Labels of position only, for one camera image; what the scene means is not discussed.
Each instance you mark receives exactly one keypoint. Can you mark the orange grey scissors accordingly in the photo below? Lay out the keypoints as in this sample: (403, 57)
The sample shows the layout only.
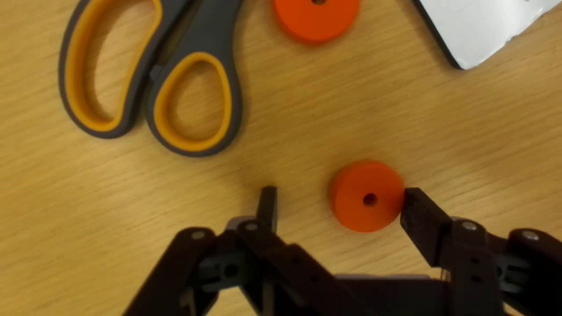
(183, 34)

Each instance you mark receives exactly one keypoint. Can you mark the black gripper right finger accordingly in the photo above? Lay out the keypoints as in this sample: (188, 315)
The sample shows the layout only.
(461, 250)

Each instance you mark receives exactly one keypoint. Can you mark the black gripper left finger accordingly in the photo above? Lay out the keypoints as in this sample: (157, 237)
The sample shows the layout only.
(276, 278)

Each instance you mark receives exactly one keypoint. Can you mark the white whiteboard sheet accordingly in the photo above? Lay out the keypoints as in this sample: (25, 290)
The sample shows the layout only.
(473, 30)

